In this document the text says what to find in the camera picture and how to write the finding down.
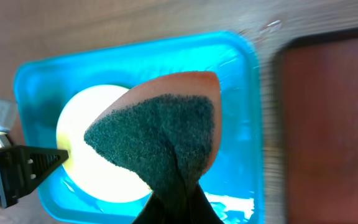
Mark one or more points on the orange sponge with dark scourer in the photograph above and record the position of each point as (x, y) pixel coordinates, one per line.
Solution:
(166, 130)

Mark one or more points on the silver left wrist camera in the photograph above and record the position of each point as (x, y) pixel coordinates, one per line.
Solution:
(8, 113)

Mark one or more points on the dark red black-rimmed tray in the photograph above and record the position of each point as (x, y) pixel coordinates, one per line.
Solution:
(316, 80)

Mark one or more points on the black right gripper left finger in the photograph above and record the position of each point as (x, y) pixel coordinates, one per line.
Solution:
(152, 213)

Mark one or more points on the yellow-green plate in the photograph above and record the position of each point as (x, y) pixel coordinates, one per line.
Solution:
(87, 169)

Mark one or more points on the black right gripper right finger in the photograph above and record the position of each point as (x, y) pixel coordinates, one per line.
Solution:
(201, 210)

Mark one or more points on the teal plastic tray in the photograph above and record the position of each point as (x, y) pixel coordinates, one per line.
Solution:
(234, 184)

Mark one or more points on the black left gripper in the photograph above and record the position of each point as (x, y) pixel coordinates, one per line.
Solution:
(24, 168)

